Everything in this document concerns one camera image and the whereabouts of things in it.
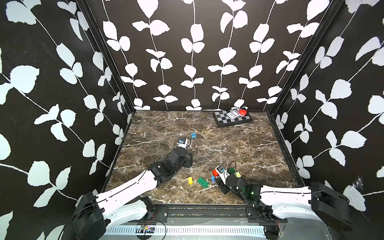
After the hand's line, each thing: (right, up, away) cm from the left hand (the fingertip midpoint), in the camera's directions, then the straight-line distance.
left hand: (189, 151), depth 79 cm
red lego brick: (+13, -11, -3) cm, 18 cm away
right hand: (+15, -14, +4) cm, 21 cm away
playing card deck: (+33, +22, +35) cm, 53 cm away
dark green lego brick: (+25, -13, +9) cm, 30 cm away
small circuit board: (-19, -37, -8) cm, 43 cm away
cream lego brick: (+29, -16, +8) cm, 34 cm away
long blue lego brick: (+13, -17, +4) cm, 22 cm away
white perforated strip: (+1, -37, -9) cm, 38 cm away
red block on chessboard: (+41, +24, +38) cm, 61 cm away
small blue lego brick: (+2, +7, +26) cm, 27 cm away
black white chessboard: (+24, +18, +33) cm, 44 cm away
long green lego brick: (+8, -20, +6) cm, 22 cm away
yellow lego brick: (0, -18, +5) cm, 18 cm away
